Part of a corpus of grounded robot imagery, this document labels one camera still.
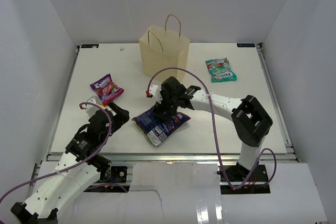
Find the teal candy bag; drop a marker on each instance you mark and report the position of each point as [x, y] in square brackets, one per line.
[220, 70]

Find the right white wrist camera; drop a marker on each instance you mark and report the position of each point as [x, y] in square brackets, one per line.
[154, 91]

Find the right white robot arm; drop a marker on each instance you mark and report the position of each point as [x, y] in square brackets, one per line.
[251, 121]

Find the beige paper bag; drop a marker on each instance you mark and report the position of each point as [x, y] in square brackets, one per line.
[161, 47]

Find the left blue table label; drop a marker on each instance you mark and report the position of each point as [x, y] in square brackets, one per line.
[89, 46]

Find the purple pink gummy bag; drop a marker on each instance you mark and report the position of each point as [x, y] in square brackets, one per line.
[106, 89]

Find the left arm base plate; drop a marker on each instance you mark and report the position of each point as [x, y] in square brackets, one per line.
[117, 174]

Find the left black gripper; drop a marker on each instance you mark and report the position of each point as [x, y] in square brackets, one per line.
[124, 115]

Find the dark blue snack bag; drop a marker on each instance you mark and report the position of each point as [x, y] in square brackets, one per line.
[155, 129]

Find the aluminium frame rail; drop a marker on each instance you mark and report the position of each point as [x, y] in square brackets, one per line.
[175, 157]

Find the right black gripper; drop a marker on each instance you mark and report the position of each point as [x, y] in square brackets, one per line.
[159, 109]

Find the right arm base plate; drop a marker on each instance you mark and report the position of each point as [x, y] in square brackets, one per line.
[237, 174]

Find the right blue table label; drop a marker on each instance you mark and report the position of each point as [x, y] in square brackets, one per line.
[245, 45]

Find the yellow snack pack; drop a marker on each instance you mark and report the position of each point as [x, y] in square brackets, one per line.
[106, 108]

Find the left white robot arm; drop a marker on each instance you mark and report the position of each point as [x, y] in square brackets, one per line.
[79, 167]

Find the blue table label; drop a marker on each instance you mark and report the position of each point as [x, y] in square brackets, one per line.
[245, 45]
[89, 46]

